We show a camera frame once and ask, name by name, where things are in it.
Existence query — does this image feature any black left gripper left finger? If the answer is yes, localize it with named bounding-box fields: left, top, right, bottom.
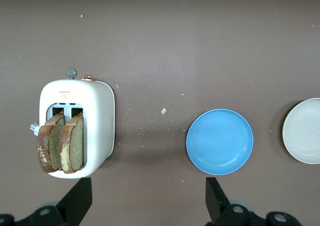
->
left=0, top=177, right=93, bottom=226

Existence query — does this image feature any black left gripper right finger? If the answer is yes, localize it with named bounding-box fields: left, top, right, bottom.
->
left=205, top=177, right=303, bottom=226

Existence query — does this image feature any brown-crust bread slice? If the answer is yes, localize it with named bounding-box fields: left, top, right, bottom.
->
left=37, top=110, right=66, bottom=174
left=59, top=111, right=84, bottom=174

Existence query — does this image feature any blue round plate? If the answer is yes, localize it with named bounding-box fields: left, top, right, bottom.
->
left=185, top=108, right=254, bottom=176

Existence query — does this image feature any beige round plate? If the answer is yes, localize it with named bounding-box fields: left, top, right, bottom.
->
left=282, top=97, right=320, bottom=165

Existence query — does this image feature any white two-slot toaster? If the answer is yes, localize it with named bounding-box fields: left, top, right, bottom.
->
left=29, top=67, right=116, bottom=180

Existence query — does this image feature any brown table cover mat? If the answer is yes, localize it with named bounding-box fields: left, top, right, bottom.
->
left=0, top=0, right=320, bottom=226

